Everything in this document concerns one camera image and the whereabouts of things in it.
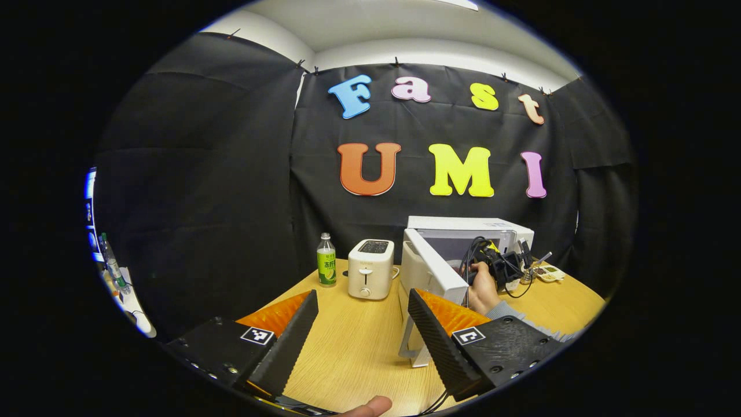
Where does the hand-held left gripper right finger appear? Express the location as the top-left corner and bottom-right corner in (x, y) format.
(408, 288), (565, 403)

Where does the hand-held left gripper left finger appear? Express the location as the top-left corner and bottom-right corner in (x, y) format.
(165, 290), (320, 399)

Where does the white microwave oven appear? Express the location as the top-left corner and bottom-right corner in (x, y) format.
(398, 216), (535, 368)

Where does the green label drink bottle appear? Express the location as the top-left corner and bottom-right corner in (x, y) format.
(317, 233), (337, 288)

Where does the white toaster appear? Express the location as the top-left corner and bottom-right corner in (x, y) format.
(348, 239), (401, 301)

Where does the white side table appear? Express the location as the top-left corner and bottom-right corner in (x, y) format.
(104, 266), (157, 338)

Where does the clear plastic bottle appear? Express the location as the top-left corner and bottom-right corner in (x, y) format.
(100, 233), (130, 294)

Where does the computer monitor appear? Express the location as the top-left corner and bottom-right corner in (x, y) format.
(85, 168), (99, 262)

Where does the metal wire basket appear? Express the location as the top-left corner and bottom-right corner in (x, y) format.
(520, 255), (542, 284)

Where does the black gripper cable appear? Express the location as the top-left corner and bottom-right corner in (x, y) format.
(460, 236), (534, 299)

